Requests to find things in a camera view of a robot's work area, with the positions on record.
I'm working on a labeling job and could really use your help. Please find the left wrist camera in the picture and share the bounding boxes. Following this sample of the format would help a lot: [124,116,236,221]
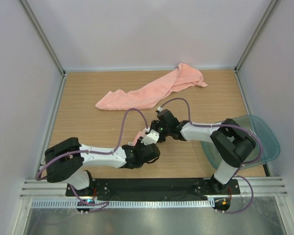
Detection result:
[141,130,160,145]

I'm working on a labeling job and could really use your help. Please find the plain pink towel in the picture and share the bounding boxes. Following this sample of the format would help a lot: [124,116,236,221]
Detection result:
[95,63,208,111]

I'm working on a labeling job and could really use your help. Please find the pink bunny towel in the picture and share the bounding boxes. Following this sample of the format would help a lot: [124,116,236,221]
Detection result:
[128,131,146,146]

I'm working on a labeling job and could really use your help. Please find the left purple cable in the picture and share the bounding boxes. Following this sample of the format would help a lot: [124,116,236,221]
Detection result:
[34,108,150,213]

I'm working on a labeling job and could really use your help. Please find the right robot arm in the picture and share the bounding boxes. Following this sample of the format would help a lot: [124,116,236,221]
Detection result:
[150,109,256,194]

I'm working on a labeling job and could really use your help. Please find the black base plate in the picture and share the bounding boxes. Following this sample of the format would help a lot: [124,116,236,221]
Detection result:
[76,178,241,197]

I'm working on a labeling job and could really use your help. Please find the clear blue plastic tray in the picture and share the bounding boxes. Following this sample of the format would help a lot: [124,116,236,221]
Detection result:
[201,115,280,169]

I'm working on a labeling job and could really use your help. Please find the white slotted cable duct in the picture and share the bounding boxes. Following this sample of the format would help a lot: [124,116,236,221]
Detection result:
[31,198,215,209]

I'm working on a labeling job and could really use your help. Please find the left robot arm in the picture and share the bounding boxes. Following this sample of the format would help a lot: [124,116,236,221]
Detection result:
[41,138,160,196]

